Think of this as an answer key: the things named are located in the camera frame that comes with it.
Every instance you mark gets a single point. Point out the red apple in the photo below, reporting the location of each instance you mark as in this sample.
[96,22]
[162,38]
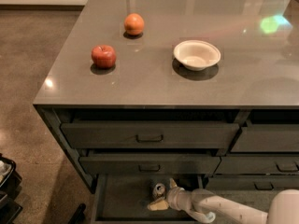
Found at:
[104,56]

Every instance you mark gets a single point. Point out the grey counter cabinet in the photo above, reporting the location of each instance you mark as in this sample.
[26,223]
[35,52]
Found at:
[256,79]

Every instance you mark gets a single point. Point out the bottom right grey drawer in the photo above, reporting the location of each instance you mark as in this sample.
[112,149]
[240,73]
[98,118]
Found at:
[251,182]

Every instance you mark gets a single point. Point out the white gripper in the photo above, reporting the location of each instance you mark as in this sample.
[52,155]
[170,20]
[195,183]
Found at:
[177,198]

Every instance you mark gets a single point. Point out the grey drawer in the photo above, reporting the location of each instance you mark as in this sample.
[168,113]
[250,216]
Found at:
[251,182]
[149,163]
[149,134]
[258,165]
[267,138]

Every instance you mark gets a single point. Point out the top left grey drawer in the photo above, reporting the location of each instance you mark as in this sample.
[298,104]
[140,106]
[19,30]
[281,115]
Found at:
[149,134]

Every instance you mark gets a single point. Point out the bottom left open drawer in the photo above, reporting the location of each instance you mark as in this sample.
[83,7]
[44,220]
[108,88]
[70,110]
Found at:
[123,199]

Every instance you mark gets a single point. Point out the middle right grey drawer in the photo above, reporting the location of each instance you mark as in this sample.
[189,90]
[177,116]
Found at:
[258,165]

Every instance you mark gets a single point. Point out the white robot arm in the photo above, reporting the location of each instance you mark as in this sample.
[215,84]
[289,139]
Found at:
[203,206]

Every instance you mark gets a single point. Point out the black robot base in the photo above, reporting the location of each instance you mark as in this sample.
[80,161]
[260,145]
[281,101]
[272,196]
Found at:
[9,189]

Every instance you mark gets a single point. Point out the middle left grey drawer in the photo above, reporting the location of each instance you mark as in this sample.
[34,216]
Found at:
[149,163]

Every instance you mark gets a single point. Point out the top right grey drawer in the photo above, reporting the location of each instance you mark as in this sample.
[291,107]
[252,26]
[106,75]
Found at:
[267,138]

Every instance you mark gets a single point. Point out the orange fruit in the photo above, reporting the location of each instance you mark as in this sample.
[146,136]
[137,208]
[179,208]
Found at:
[134,24]

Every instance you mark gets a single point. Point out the white paper bowl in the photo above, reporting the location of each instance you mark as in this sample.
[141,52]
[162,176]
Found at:
[196,55]

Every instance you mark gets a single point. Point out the silver 7up can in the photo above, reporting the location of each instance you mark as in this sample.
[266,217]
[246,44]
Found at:
[159,191]

